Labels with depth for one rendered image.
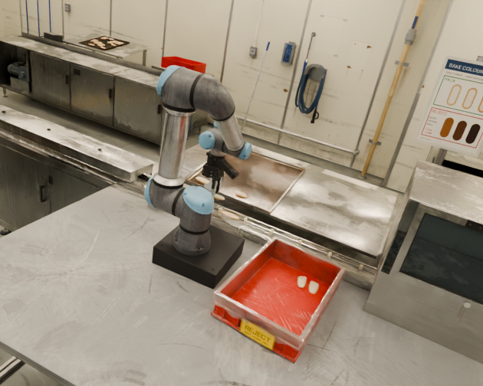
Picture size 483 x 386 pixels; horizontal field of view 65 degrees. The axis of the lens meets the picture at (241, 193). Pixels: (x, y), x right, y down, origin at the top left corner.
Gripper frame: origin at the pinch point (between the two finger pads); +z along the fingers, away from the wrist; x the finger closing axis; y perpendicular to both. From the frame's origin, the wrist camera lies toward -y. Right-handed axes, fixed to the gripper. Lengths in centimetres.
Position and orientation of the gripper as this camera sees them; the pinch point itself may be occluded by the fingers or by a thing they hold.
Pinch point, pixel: (215, 193)
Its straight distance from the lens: 185.2
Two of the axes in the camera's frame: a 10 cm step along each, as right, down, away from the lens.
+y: -9.0, -3.1, 2.9
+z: -1.7, 8.9, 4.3
